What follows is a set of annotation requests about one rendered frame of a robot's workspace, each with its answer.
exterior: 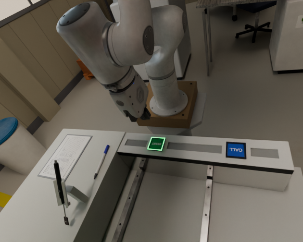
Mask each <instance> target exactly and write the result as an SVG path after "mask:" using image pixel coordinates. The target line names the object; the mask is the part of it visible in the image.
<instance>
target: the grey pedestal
mask: <svg viewBox="0 0 303 242"><path fill-rule="evenodd" d="M206 97H207V93H197V97H196V102H195V106H194V110H193V115H192V119H191V123H190V127H189V129H187V128H169V127H152V126H147V127H148V129H149V130H150V131H151V132H152V133H153V134H163V135H181V136H192V133H191V129H193V128H195V127H197V126H198V125H200V124H202V119H203V114H204V108H205V103H206Z"/></svg>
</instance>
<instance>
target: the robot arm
mask: <svg viewBox="0 0 303 242"><path fill-rule="evenodd" d="M117 1H118V5H119V10H120V21H119V22H116V23H112V22H110V21H109V20H108V19H107V18H106V17H105V16H104V14H103V12H102V10H101V8H100V7H99V5H98V4H97V3H96V2H93V1H87V2H83V3H81V4H78V5H76V6H75V7H73V8H71V9H70V10H68V11H67V12H66V13H65V14H64V15H63V16H62V17H61V18H60V20H59V21H58V23H57V26H56V30H57V32H58V34H59V35H60V36H61V37H62V38H63V40H64V41H65V42H66V43H67V44H68V46H69V47H70V48H71V49H72V50H73V52H74V53H75V54H76V55H77V56H78V57H79V58H80V59H81V61H82V62H83V63H84V64H85V66H86V67H87V68H88V69H89V70H90V72H91V73H92V74H93V75H94V76H95V77H96V79H97V80H98V81H99V82H100V84H101V85H102V86H103V87H104V88H105V89H106V90H109V91H110V92H109V94H110V96H111V98H112V99H113V101H114V103H115V104H116V106H117V107H118V109H119V110H120V111H121V112H122V114H123V115H124V116H125V117H129V118H130V120H131V122H136V121H137V119H138V118H141V119H142V120H150V116H151V114H150V112H149V111H148V109H147V108H146V107H147V105H146V101H147V97H148V93H149V90H148V88H147V86H146V84H145V83H144V81H143V79H142V78H141V76H140V75H139V74H138V73H137V71H136V70H135V69H134V67H133V65H140V64H145V69H146V73H147V76H148V79H149V82H150V85H151V89H152V92H153V97H152V98H151V100H150V109H151V111H152V112H153V113H154V114H155V115H158V116H161V117H169V116H174V115H176V114H178V113H180V112H181V111H182V110H184V108H185V107H186V106H187V103H188V97H187V95H186V94H185V92H183V91H182V90H179V89H178V84H177V76H176V70H175V65H174V53H175V50H176V49H177V47H178V45H179V44H180V42H181V41H182V39H183V37H184V34H185V31H186V27H187V19H186V15H185V14H184V12H183V10H182V9H181V8H180V7H178V6H176V5H164V6H158V7H153V8H151V4H150V0H117ZM154 46H160V47H161V48H159V49H158V50H157V51H155V52H153V51H154Z"/></svg>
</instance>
